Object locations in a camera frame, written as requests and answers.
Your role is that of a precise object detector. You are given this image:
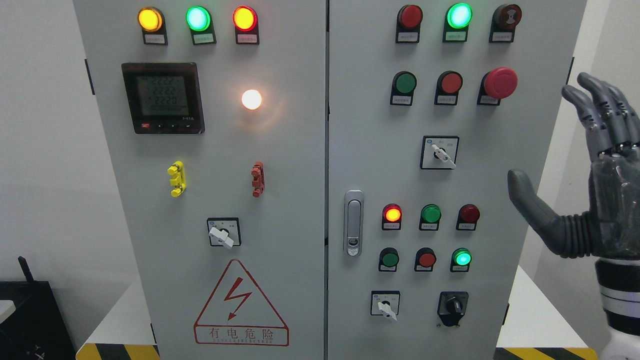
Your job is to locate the gray robotic right hand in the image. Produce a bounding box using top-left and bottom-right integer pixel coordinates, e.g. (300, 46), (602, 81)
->
(507, 71), (640, 261)

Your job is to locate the lit green push button lower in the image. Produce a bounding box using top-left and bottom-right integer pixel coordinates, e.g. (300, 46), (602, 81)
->
(449, 247), (473, 272)

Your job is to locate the green indicator light middle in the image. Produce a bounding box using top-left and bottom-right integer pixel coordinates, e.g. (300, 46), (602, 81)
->
(419, 203), (442, 231)

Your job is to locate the green indicator light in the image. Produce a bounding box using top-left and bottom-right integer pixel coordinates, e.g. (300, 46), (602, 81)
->
(442, 2), (473, 43)
(185, 6), (217, 46)
(419, 203), (442, 231)

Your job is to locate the red emergency stop button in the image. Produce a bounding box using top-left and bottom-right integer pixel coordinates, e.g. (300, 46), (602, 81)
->
(477, 66), (519, 106)

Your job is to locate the red push button lower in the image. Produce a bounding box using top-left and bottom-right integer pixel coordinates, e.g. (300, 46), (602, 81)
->
(414, 247), (437, 272)

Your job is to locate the red push button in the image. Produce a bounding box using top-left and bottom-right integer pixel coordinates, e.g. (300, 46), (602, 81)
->
(414, 247), (437, 272)
(434, 70), (463, 106)

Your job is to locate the red push button upper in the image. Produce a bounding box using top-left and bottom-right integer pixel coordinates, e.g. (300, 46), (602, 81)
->
(434, 70), (463, 106)

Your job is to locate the lit red indicator light middle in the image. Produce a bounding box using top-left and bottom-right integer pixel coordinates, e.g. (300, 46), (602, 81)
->
(381, 203), (403, 231)

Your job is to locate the right cabinet door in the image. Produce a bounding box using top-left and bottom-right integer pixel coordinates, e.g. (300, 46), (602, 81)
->
(326, 0), (586, 360)

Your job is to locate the cabinet door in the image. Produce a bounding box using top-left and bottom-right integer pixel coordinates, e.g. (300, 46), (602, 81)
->
(73, 0), (327, 360)
(326, 0), (586, 360)

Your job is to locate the dark red buzzer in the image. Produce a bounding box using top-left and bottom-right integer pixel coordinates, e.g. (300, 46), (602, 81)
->
(488, 4), (522, 43)

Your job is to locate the green push button upper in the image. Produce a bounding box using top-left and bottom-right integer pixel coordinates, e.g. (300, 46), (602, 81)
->
(390, 71), (418, 106)

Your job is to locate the green indicator light top right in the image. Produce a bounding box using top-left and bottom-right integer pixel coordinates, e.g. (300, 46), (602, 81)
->
(442, 2), (473, 43)

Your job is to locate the red indicator light top right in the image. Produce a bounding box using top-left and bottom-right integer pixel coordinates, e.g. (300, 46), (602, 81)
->
(395, 4), (423, 44)

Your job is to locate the red electric hazard warning sticker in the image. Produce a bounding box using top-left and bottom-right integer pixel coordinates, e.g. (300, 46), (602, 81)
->
(193, 259), (290, 347)

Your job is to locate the white glowing indicator light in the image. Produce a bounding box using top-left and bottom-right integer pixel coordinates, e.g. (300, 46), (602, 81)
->
(241, 89), (263, 111)

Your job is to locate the left cabinet door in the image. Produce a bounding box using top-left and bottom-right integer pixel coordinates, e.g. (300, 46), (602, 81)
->
(73, 0), (327, 360)

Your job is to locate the red indicator light top left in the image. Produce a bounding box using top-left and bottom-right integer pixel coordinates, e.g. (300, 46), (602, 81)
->
(232, 6), (259, 45)

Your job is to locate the green indicator light top left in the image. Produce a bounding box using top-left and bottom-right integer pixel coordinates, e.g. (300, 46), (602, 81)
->
(185, 6), (217, 46)

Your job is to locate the black digital power meter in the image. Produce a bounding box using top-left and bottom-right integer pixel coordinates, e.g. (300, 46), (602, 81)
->
(121, 62), (205, 134)

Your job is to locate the yellow indicator light top left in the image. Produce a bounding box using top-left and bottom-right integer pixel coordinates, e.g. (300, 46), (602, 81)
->
(137, 6), (169, 46)

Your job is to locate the black box with antenna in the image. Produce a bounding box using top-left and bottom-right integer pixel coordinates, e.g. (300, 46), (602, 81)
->
(0, 256), (76, 360)

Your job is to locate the black selector knob switch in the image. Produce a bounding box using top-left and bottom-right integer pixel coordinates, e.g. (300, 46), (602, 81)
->
(437, 291), (469, 327)

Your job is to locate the silver door latch handle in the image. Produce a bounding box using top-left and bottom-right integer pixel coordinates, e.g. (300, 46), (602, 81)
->
(343, 189), (364, 256)

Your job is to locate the left door gray rotary switch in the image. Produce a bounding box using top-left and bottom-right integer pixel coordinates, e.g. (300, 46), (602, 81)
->
(206, 217), (242, 249)

